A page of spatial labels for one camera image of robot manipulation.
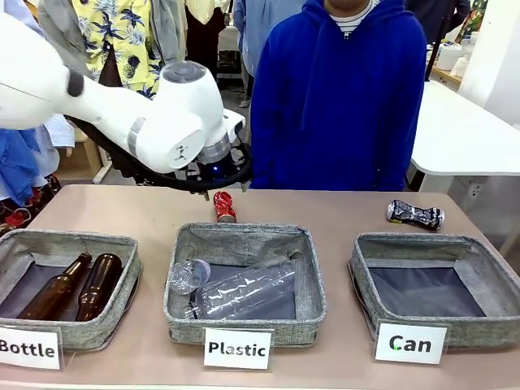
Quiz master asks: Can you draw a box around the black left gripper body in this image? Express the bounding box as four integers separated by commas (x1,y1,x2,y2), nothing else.
184,156,245,182

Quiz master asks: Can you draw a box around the red crushed soda can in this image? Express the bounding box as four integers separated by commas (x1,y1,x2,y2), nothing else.
212,190,238,223

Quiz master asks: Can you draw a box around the large clear plastic bottle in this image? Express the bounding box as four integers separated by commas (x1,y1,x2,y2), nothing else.
184,258,297,322

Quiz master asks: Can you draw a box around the brown glass bottle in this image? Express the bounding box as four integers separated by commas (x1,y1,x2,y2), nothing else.
75,253,124,323
15,251,93,321

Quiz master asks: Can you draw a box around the grey fabric basket plastic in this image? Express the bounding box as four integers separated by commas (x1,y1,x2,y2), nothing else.
162,221,328,349

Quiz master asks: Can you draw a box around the grey fabric basket bottle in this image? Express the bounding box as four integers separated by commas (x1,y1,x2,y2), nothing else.
0,228,143,351

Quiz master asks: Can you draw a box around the black crushed drink can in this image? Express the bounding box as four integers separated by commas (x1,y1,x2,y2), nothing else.
386,199,446,232

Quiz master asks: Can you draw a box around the grey fabric basket can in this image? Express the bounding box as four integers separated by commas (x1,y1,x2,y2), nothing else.
347,232,520,353

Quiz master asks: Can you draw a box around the white sign reading Can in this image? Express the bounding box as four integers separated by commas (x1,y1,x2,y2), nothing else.
373,318,451,366

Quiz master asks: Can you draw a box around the small clear plastic bottle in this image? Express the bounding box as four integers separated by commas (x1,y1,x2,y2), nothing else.
167,258,212,296

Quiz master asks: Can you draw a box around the light wooden table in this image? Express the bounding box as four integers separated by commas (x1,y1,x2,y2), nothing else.
64,121,111,184

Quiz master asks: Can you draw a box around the person in blue hoodie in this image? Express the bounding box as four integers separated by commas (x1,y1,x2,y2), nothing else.
248,0,428,193

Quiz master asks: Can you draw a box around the person in dark skirt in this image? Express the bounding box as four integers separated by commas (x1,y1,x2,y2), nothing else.
184,0,239,78

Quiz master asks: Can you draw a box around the white sign reading Plastic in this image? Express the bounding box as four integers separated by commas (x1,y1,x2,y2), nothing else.
201,327,275,371

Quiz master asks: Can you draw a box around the person in light blue shirt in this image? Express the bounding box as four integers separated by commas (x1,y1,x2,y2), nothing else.
232,0,306,109

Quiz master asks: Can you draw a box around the person in yellow floral shirt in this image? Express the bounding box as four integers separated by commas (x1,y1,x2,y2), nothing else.
38,0,188,101

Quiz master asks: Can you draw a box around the dark floral cloth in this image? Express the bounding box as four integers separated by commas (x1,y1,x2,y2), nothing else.
0,174,62,239

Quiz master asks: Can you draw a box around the blue denim cloth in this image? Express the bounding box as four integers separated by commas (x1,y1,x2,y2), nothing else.
0,125,62,208

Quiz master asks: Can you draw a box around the white side table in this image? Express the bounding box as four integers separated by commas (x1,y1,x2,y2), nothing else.
408,79,520,192

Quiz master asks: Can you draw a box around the white sign reading Bottle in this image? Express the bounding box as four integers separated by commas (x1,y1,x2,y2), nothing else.
0,324,66,371

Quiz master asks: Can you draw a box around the black stand pole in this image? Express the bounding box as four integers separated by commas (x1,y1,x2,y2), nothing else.
424,38,444,85

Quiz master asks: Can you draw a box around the white plastic container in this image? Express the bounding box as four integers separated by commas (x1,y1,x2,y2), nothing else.
438,42,462,74

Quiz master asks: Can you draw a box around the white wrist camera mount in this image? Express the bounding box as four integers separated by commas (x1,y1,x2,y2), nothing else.
221,112,248,143

